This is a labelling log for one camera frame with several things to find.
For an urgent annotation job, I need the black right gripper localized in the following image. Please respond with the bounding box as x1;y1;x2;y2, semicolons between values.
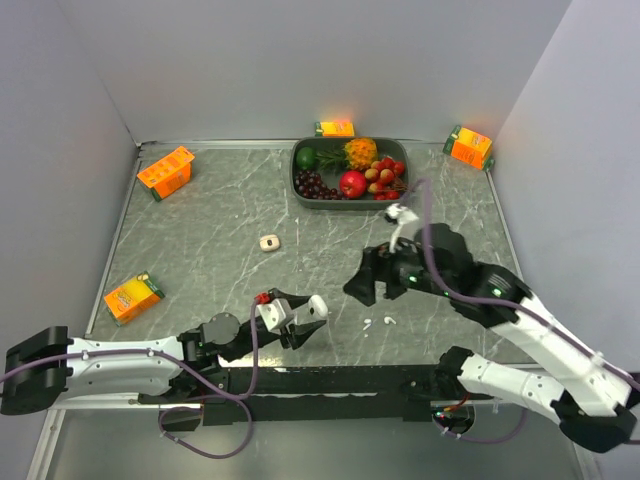
341;231;452;304

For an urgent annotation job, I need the white earbuds charging case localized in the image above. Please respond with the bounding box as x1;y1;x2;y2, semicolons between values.
307;294;329;320

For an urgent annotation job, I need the pink earbuds charging case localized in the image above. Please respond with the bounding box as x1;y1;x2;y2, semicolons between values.
259;234;281;252

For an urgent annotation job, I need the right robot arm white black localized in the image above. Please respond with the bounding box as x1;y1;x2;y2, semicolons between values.
343;223;639;453

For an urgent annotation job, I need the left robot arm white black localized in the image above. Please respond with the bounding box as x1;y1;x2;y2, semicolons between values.
1;289;328;416

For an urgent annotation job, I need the red apple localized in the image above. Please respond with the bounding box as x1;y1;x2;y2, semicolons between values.
339;170;367;199

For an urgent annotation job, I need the dark purple grape bunch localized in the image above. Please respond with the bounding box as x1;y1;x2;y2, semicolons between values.
294;170;345;200

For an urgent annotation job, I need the small pineapple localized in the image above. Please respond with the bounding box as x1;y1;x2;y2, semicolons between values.
316;137;378;171

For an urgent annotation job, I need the dark grey fruit tray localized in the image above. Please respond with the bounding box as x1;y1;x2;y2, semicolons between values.
290;137;411;211

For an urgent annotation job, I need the green lime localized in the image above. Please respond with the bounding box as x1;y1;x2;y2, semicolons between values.
295;147;316;170

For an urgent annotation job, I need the orange juice box back centre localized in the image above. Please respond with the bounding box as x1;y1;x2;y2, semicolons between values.
315;121;355;137

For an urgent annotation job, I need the orange juice box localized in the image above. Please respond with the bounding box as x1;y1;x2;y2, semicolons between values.
104;271;165;326
443;125;494;172
315;121;355;137
137;146;195;202

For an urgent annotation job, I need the orange juice box near left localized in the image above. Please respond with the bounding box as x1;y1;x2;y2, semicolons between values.
104;271;165;326

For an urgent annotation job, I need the orange juice box far right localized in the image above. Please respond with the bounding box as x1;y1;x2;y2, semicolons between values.
443;125;494;172

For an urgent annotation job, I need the orange juice box far left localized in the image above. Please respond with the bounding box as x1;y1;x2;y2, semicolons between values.
137;146;195;202

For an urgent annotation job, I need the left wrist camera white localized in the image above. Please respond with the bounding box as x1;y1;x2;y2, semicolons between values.
254;292;295;332

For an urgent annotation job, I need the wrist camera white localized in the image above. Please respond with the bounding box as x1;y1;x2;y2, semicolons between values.
254;292;295;332
384;203;419;254

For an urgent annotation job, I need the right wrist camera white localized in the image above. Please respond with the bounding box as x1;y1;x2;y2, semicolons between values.
384;203;419;254

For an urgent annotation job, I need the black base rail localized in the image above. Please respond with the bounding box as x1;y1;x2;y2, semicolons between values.
138;365;469;426

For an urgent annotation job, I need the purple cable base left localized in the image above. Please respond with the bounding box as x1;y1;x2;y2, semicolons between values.
157;394;254;460

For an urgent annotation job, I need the purple cable base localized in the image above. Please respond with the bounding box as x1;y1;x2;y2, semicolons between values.
436;410;528;445
157;394;254;460

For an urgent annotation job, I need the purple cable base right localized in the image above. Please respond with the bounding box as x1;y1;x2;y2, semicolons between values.
436;410;528;445

